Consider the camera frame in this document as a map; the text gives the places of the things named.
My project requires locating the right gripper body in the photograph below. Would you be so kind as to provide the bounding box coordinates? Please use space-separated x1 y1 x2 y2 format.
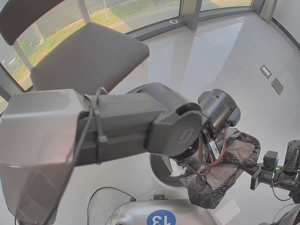
250 163 294 191

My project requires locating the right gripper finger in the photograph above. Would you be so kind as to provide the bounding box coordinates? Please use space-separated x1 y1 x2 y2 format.
241 163 258 174

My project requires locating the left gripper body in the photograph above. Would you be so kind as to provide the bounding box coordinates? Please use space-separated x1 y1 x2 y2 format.
170 135 226 173

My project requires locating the black plastic bag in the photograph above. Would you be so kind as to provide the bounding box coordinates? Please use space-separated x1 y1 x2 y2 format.
161 126 261 210

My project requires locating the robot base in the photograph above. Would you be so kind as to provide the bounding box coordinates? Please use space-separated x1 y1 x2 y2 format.
104 194 222 225

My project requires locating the white trash bin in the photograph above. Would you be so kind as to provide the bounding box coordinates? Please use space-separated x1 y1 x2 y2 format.
147 152 188 190

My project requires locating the white curtain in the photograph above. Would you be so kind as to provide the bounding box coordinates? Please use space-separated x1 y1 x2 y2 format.
260 0 280 22

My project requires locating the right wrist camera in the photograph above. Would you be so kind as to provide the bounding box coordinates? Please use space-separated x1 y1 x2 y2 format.
263 150 280 171

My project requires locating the black cable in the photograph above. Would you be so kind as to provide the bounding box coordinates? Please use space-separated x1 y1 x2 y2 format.
88 187 137 225
272 185 296 201

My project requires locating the white braided cable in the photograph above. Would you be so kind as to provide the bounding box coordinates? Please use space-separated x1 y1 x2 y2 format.
85 194 92 225

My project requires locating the grey chair with white frame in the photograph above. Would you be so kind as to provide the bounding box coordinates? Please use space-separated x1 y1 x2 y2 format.
0 0 150 96

